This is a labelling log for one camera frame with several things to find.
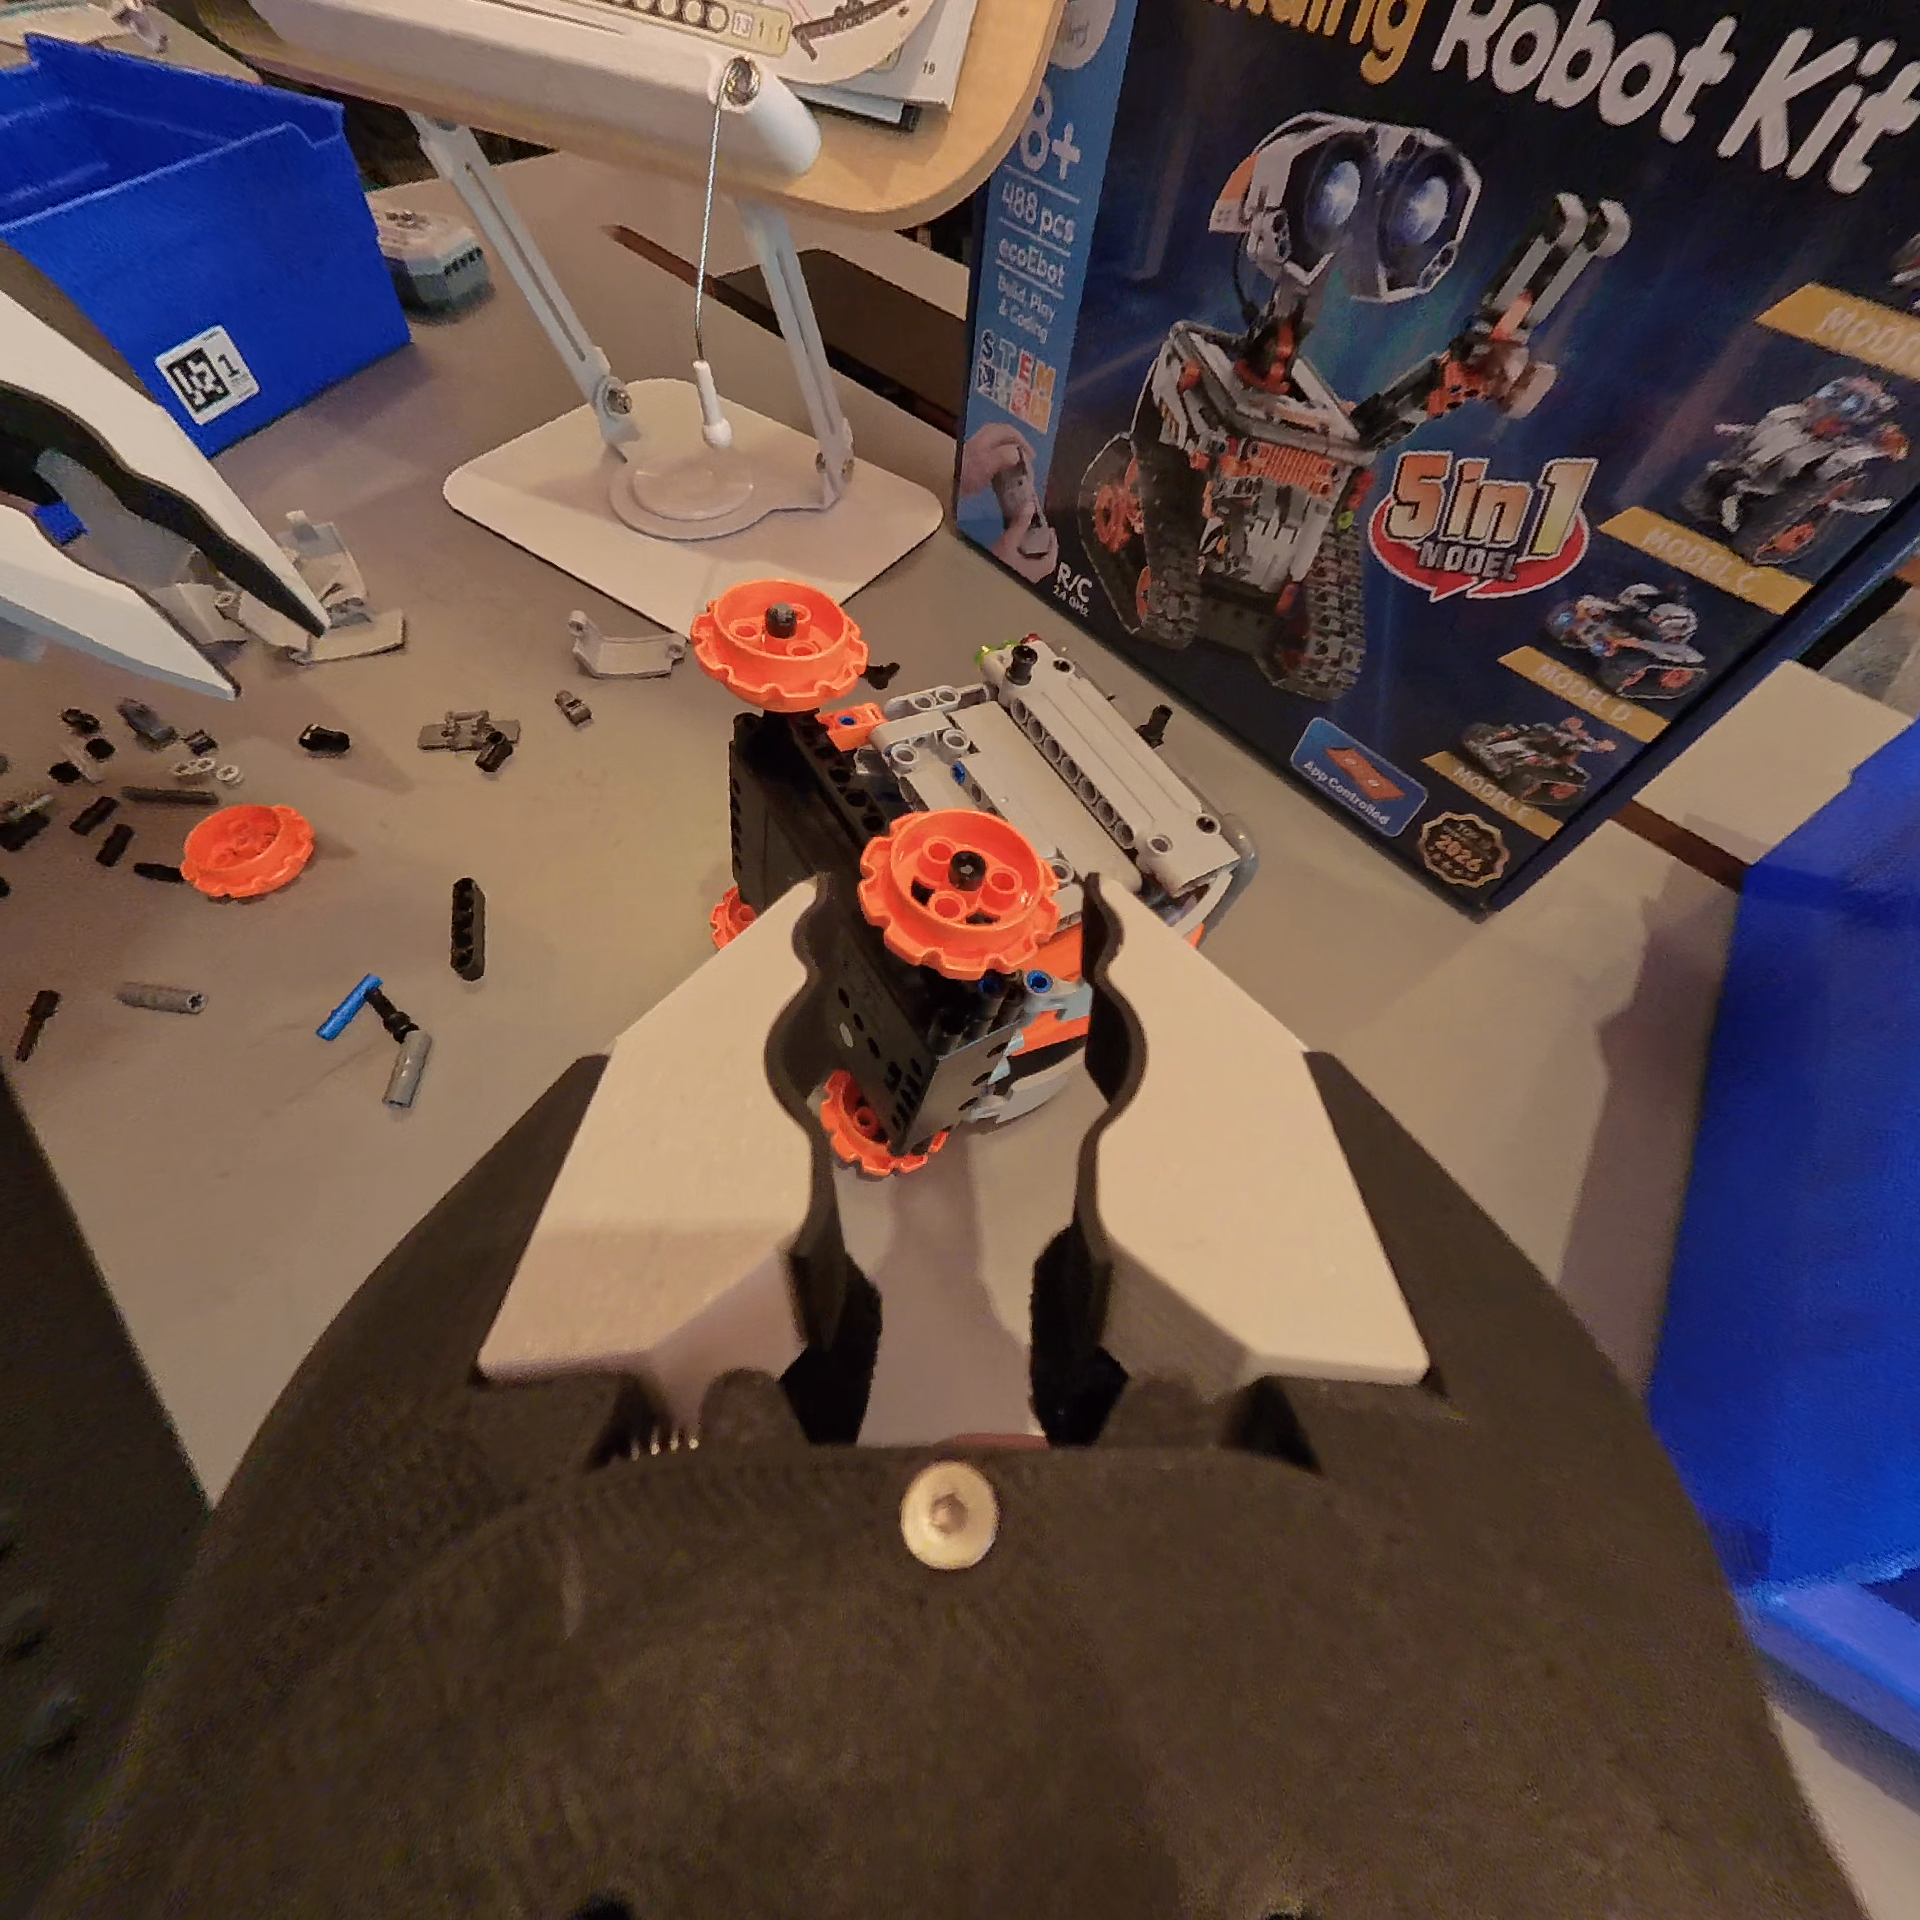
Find orange toothed wheel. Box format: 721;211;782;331
181;803;317;902

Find book stand with wooden board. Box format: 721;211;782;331
194;0;1075;635

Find scattered small building pieces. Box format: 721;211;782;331
0;696;254;888

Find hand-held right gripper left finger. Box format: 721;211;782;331
477;879;886;1448

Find robot kit box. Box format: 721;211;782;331
952;0;1920;920

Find grey panel pieces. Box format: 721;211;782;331
150;509;409;666

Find grey curved panel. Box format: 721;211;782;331
566;607;698;686

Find blue plastic bin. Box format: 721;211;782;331
1648;718;1920;1765

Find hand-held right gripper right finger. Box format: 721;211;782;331
1027;872;1432;1448

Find grey motor block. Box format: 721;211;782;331
370;208;496;318

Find toy robot model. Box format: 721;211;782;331
691;575;1262;1181

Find grey and black hinge assembly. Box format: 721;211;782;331
417;704;525;778

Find blue bin with white tag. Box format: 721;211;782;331
0;32;413;460

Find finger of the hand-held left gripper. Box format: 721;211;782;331
0;502;243;707
0;239;331;645

